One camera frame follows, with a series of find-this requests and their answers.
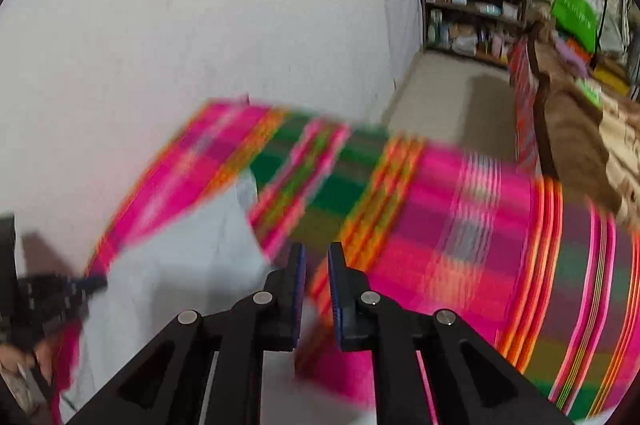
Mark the person's left hand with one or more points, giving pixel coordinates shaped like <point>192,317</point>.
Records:
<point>35,357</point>

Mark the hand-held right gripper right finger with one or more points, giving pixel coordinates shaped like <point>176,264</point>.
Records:
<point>336,300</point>

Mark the pink plaid blanket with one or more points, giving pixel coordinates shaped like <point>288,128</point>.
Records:
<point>450,230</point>

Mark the light blue shirt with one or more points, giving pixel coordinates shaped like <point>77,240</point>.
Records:
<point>175,280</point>

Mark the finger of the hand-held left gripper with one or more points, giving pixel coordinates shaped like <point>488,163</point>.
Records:
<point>87,286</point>

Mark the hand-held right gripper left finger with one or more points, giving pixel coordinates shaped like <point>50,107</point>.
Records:
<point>298,295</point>

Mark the brown quilt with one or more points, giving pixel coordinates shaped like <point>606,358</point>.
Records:
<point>575,140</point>

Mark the green bag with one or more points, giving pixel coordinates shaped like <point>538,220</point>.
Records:
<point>575,17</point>

